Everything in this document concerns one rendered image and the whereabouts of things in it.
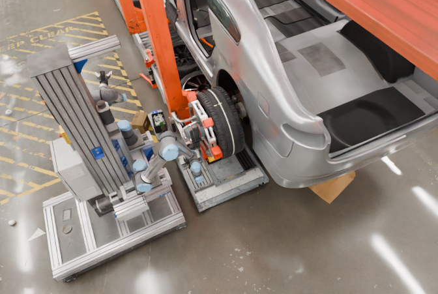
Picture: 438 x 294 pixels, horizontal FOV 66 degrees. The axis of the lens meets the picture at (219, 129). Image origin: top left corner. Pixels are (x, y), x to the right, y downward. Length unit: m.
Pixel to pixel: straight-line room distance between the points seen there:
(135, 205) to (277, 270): 1.44
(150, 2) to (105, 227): 2.14
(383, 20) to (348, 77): 3.09
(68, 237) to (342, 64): 3.18
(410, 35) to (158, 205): 3.24
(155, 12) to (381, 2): 2.48
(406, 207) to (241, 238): 1.71
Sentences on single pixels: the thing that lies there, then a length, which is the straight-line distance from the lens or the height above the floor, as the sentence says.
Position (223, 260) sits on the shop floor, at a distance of 3.46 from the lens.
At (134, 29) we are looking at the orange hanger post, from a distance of 5.19.
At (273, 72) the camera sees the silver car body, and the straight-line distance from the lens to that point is 2.40.
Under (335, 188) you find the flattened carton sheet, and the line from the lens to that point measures 3.90.
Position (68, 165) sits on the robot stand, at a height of 1.23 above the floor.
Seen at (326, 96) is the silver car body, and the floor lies 0.94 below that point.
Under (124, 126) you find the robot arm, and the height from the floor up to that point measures 1.04.
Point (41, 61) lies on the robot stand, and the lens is 2.38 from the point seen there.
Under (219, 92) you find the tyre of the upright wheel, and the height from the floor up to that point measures 1.17.
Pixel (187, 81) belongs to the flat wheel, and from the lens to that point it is 4.24.
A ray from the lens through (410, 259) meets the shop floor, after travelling 3.77.
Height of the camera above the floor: 3.26
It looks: 49 degrees down
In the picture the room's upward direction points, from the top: 6 degrees counter-clockwise
